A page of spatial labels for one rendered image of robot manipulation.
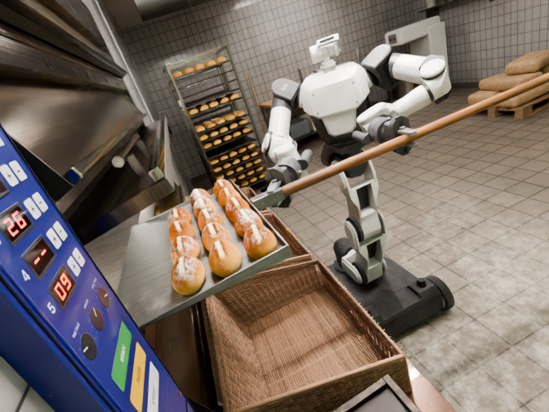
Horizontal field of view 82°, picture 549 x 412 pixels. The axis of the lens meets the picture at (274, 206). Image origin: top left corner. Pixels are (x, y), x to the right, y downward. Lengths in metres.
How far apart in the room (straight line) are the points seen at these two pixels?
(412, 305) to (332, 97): 1.13
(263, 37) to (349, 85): 4.80
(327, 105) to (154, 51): 4.66
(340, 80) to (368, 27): 5.66
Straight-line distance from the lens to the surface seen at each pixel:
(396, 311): 1.83
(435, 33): 6.45
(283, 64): 6.16
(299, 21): 6.37
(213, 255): 0.62
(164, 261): 0.80
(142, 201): 0.50
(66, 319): 0.36
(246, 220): 0.71
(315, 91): 1.37
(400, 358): 0.98
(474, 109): 1.19
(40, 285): 0.34
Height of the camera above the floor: 1.52
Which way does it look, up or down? 24 degrees down
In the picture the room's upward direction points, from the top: 19 degrees counter-clockwise
